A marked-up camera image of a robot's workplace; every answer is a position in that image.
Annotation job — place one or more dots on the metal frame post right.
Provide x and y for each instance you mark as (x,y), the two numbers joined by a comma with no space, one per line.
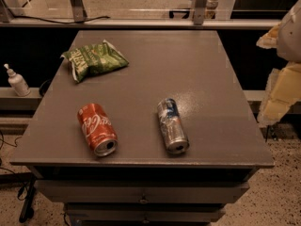
(199,7)

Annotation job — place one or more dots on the metal frame post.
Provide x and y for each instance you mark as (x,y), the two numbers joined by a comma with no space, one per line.
(199,7)
(78,11)

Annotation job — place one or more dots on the silver blue energy drink can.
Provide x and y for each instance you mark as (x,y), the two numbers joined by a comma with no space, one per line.
(174,137)

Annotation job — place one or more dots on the metal frame post left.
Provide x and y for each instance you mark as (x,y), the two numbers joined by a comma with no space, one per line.
(78,11)

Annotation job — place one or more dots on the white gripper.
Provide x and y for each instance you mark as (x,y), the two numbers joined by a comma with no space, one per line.
(291,37)

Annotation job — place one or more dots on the red Coca-Cola can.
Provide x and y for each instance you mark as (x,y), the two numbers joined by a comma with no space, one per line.
(97,129)

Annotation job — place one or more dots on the white pump bottle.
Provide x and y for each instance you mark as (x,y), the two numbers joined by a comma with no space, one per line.
(17,82)

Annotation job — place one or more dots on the green jalapeno chip bag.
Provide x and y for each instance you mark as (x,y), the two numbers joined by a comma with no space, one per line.
(94,59)

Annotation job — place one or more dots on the black stand on floor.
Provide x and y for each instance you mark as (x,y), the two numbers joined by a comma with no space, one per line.
(27,210)

